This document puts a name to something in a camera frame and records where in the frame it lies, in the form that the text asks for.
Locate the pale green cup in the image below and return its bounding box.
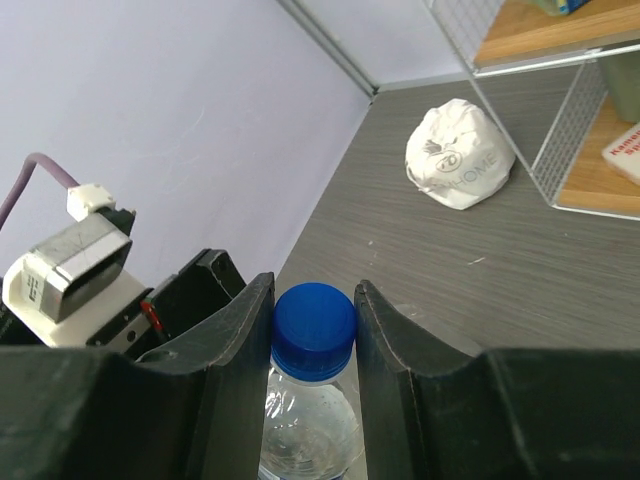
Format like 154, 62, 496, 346
598, 51, 640, 124

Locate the blue Pepsi bottle cap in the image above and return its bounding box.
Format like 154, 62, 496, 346
271, 282, 357, 383

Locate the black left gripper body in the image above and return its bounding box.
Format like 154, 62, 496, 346
86, 248, 246, 358

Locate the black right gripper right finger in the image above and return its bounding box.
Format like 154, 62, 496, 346
354, 281, 639, 479

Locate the white wire wooden shelf rack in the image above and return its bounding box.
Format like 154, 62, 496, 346
426, 1, 639, 220

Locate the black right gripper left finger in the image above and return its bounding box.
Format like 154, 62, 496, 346
1, 273, 275, 479

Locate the white red tissue box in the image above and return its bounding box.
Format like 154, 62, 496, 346
601, 124, 640, 185

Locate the white crumpled paper bag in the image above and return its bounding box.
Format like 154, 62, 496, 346
405, 98, 516, 210

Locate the blue green box pack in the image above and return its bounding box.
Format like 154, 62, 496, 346
527, 0, 589, 16

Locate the clear Pepsi bottle blue label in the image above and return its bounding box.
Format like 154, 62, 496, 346
258, 366, 364, 479

